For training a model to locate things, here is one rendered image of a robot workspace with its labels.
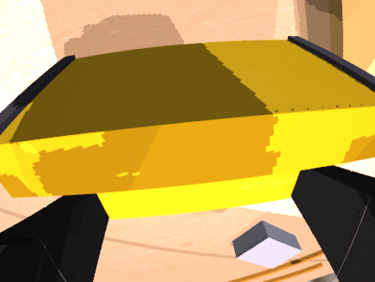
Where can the orange wooden bar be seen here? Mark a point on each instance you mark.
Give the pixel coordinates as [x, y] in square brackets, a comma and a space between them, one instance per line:
[278, 268]
[300, 272]

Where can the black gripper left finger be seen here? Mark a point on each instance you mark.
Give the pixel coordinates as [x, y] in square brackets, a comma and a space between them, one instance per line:
[60, 243]

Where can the grey rectangular block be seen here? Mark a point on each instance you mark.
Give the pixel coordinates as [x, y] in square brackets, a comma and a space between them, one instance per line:
[266, 245]

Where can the pale yellow panel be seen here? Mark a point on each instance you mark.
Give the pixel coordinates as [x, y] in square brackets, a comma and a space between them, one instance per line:
[344, 27]

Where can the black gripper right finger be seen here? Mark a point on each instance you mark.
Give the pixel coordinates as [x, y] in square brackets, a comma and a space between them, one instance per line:
[339, 207]

